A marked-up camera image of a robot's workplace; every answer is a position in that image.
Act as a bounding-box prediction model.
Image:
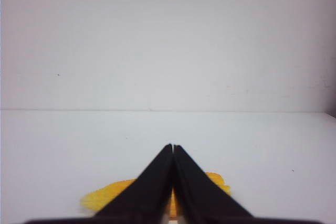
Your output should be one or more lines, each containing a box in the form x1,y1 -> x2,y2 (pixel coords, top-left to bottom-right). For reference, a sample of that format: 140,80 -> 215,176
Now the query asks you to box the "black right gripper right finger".
174,145 -> 254,219

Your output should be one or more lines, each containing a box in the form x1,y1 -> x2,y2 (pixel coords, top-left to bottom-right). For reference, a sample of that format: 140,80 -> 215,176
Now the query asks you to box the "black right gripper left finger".
94,144 -> 173,219

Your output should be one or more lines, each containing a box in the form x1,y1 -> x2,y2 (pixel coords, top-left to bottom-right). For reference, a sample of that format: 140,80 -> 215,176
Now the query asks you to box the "yellow corn cob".
80,172 -> 231,212

